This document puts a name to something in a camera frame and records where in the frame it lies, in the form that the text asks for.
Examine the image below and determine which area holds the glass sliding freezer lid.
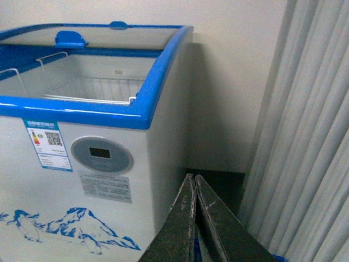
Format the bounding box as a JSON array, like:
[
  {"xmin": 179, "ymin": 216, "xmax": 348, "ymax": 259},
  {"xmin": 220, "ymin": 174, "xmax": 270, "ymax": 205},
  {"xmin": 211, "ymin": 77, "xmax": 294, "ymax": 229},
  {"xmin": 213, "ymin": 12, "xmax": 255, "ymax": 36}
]
[{"xmin": 1, "ymin": 21, "xmax": 180, "ymax": 50}]

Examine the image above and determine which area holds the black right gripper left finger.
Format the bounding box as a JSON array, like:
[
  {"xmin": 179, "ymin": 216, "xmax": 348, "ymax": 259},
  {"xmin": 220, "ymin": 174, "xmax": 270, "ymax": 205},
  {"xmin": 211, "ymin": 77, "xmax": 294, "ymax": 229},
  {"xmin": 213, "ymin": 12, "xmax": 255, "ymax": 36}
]
[{"xmin": 139, "ymin": 174, "xmax": 196, "ymax": 262}]

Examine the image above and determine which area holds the white blue chest freezer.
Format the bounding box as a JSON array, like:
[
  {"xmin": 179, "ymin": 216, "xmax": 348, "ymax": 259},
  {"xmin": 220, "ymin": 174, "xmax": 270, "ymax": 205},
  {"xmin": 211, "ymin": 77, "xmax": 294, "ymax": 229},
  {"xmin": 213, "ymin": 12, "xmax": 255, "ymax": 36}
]
[{"xmin": 1, "ymin": 25, "xmax": 194, "ymax": 261}]

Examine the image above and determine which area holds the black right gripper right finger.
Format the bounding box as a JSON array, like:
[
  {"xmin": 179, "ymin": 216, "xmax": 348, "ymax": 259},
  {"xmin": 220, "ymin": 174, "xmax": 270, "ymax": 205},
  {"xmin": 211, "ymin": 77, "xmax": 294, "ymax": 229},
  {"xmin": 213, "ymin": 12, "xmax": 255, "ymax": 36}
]
[{"xmin": 195, "ymin": 175, "xmax": 277, "ymax": 261}]

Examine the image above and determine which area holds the white pleated curtain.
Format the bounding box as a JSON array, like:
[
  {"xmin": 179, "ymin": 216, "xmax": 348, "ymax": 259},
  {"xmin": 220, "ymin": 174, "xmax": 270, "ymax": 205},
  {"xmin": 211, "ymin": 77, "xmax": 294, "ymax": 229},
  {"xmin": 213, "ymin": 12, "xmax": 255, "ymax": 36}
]
[{"xmin": 238, "ymin": 1, "xmax": 348, "ymax": 261}]

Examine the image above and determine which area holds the blue plastic shopping basket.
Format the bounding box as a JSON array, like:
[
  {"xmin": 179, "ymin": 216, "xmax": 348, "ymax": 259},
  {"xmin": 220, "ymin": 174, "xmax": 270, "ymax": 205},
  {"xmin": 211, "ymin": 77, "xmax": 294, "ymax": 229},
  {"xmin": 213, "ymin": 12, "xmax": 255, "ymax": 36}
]
[{"xmin": 194, "ymin": 236, "xmax": 290, "ymax": 262}]

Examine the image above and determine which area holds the white wire freezer basket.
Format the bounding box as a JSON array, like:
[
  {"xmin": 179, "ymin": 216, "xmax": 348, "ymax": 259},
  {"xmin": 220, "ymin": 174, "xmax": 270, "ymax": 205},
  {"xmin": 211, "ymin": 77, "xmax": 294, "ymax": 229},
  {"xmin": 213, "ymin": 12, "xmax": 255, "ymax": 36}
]
[{"xmin": 1, "ymin": 52, "xmax": 155, "ymax": 105}]

